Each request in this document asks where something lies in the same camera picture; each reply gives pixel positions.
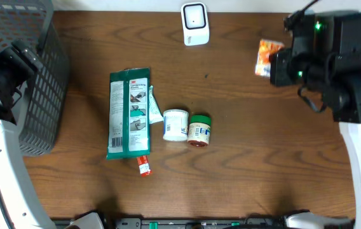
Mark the black mounting rail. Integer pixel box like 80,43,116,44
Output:
53,217,289,229

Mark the orange tissue pack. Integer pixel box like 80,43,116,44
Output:
255,39,285,78

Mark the green lid jar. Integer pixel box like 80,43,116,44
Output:
187,115,212,147

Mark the white barcode scanner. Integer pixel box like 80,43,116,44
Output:
180,2,210,46

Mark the red white snack bar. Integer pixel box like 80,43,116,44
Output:
137,155,152,177

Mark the green white wipes pack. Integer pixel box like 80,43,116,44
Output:
106,68,150,160

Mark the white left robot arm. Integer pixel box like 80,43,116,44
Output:
0,28,105,228

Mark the teal white tissue pack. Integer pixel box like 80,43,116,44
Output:
149,85,163,124

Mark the grey plastic mesh basket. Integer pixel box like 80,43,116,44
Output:
0,0,69,156

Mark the white plastic jar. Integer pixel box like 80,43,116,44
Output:
163,109,189,142

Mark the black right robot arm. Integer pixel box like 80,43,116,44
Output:
269,7,361,228

